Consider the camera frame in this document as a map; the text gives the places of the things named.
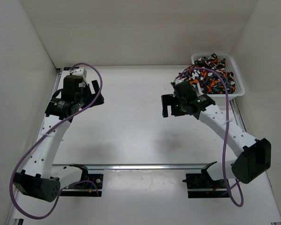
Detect aluminium front rail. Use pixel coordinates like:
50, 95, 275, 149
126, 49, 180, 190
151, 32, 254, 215
52, 164, 235, 171

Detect orange camouflage shorts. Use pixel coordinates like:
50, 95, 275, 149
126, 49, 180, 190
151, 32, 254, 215
177, 53, 234, 94

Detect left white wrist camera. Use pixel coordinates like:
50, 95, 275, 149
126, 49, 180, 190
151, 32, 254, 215
69, 67, 87, 77

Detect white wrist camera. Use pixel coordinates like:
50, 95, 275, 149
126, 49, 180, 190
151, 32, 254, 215
171, 80, 183, 87
69, 67, 87, 77

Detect aluminium right side rail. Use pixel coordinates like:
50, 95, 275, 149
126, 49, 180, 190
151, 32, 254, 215
230, 98, 246, 131

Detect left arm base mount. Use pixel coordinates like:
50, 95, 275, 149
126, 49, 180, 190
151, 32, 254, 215
60, 164, 104, 197

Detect white plastic basket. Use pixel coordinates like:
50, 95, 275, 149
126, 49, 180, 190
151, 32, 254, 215
191, 53, 245, 101

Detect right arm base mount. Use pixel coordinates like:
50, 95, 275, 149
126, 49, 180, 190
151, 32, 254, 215
182, 173, 229, 199

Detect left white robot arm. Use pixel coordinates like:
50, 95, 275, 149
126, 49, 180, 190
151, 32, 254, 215
13, 75, 104, 202

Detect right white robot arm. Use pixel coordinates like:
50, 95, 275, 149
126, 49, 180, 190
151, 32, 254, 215
161, 82, 271, 188

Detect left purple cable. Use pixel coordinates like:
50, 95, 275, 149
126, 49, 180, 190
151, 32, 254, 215
9, 62, 104, 220

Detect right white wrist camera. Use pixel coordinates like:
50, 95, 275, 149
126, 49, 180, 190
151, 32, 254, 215
171, 80, 183, 87

